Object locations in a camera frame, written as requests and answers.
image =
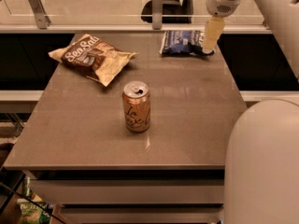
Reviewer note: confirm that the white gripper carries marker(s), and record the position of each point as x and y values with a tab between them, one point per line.
220	4

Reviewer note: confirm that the blue chip bag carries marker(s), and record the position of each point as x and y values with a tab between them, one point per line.
177	42

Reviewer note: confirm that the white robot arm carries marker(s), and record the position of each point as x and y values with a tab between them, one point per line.
261	184

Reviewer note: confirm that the brown sea salt chip bag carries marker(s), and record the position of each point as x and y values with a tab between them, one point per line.
94	58

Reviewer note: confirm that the green snack bag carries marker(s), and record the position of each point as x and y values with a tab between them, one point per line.
34	213

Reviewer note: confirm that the black office chair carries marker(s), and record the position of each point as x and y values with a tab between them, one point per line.
177	11

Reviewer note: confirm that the orange LaCroix soda can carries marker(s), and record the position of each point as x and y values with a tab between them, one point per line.
136	106

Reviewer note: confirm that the grey table drawer unit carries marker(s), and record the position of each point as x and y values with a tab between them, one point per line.
132	196

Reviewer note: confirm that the middle metal railing bracket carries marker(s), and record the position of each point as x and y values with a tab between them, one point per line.
157	14

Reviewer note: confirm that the metal railing bracket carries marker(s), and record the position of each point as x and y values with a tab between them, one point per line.
157	14
41	17

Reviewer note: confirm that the left metal railing bracket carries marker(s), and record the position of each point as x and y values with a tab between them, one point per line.
41	17

